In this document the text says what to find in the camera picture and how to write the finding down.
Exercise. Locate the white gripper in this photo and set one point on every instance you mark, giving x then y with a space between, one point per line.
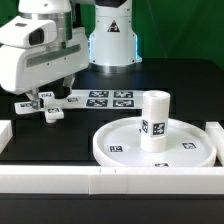
23 70

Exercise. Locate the white front fence bar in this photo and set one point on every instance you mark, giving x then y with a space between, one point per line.
103 180

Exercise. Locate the white fence block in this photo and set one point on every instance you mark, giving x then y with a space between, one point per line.
216 133
5 133

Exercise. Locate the white round table top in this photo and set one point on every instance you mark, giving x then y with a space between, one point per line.
118 144

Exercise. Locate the white marker plate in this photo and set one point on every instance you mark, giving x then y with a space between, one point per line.
104 99

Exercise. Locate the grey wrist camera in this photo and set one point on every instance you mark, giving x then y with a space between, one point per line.
26 33

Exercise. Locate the white left fence block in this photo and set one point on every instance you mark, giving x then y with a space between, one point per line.
5 133

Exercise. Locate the white right fence block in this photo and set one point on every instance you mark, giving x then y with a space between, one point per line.
216 133

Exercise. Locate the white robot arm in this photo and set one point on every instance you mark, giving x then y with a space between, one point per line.
55 39

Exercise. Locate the white cross-shaped table base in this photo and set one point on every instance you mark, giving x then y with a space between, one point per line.
51 107

